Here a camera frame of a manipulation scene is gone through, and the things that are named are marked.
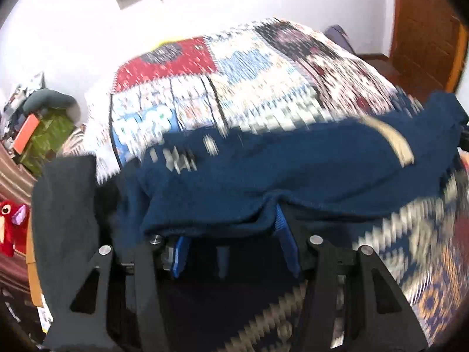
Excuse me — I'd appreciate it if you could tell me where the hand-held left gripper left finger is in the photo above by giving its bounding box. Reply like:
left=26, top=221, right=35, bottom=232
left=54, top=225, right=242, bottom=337
left=42, top=234, right=192, bottom=352

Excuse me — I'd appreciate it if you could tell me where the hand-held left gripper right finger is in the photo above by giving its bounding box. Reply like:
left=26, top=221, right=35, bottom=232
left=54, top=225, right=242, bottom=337
left=274, top=203, right=430, bottom=352

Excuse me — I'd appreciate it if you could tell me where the navy patterned hoodie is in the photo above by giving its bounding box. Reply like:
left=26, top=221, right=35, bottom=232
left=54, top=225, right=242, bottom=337
left=117, top=90, right=469, bottom=352

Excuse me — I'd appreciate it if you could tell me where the brown wooden door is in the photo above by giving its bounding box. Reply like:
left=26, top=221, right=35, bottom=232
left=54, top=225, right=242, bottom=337
left=389, top=0, right=469, bottom=94

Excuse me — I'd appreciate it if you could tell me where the black jacket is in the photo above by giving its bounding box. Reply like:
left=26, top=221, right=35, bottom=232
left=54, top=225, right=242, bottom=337
left=31, top=154, right=125, bottom=341

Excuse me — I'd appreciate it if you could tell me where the tan cardboard box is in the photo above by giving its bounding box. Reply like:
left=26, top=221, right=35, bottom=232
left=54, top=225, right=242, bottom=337
left=26, top=224, right=46, bottom=307

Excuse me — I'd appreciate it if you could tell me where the red plush toy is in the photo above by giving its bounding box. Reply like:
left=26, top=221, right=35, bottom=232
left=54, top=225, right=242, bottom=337
left=0, top=201, right=30, bottom=258

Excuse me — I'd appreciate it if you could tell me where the patchwork printed bedspread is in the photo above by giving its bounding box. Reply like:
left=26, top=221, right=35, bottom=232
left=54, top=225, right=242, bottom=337
left=86, top=18, right=429, bottom=184

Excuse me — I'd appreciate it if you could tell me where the green printed box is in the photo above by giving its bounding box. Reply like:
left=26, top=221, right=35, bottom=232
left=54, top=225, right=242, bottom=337
left=18, top=112, right=76, bottom=178

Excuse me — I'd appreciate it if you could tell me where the brown striped cloth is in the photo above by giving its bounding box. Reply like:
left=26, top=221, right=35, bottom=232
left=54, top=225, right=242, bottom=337
left=0, top=143, right=41, bottom=290

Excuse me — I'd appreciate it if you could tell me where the orange box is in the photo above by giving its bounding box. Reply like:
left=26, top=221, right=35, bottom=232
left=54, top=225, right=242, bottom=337
left=14, top=114, right=42, bottom=155

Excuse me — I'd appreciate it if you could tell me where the grey plush pillow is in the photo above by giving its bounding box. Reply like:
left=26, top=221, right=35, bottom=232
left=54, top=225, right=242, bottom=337
left=25, top=88, right=81, bottom=125

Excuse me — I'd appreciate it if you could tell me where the yellow pillow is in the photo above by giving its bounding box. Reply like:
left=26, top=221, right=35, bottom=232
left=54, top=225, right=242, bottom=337
left=152, top=37, right=184, bottom=48

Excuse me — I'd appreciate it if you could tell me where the pile of assorted packages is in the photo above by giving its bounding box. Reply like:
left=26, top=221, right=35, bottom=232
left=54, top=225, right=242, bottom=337
left=0, top=71, right=46, bottom=125

